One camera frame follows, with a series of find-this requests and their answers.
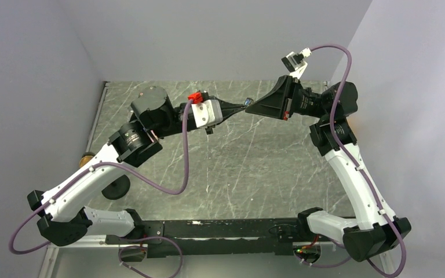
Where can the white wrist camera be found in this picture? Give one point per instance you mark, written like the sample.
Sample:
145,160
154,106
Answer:
197,108
296,63

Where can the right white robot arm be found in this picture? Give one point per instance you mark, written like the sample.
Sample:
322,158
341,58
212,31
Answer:
372,230

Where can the round gold black disc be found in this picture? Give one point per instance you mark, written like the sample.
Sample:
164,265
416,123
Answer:
117,189

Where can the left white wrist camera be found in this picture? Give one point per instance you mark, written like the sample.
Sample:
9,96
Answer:
197,108

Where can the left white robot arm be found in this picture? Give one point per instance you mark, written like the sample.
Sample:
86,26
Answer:
64,216

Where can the aluminium frame rail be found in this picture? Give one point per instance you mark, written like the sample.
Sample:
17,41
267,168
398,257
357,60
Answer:
74,260

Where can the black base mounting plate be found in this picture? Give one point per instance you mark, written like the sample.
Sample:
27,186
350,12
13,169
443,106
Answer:
278,236

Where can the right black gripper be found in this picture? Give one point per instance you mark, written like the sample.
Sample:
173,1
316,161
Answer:
276,103

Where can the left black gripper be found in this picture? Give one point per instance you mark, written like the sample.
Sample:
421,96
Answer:
228,109

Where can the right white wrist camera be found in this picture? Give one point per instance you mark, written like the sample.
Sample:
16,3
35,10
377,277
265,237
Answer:
296,63

